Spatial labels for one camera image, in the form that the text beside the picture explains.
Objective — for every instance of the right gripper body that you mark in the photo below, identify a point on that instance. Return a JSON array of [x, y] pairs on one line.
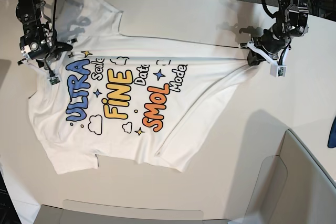
[[37, 49]]

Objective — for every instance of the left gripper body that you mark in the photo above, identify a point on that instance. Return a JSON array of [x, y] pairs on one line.
[[271, 43]]

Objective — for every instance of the white printed t-shirt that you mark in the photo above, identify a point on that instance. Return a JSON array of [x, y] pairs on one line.
[[150, 100]]

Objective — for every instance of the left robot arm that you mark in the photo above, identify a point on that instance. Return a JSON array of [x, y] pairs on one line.
[[291, 19]]

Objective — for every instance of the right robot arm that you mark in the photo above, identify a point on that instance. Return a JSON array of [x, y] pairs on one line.
[[39, 32]]

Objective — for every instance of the blue cloth at edge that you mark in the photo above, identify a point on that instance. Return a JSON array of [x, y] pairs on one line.
[[332, 136]]

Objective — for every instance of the grey cardboard box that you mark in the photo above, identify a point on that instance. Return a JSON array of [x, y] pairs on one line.
[[292, 187]]

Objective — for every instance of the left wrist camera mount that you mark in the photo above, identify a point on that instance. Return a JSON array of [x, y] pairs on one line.
[[276, 69]]

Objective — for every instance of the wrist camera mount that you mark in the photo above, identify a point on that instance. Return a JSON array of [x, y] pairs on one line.
[[49, 68], [276, 69]]

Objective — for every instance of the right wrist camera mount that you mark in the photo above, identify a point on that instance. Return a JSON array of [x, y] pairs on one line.
[[49, 68]]

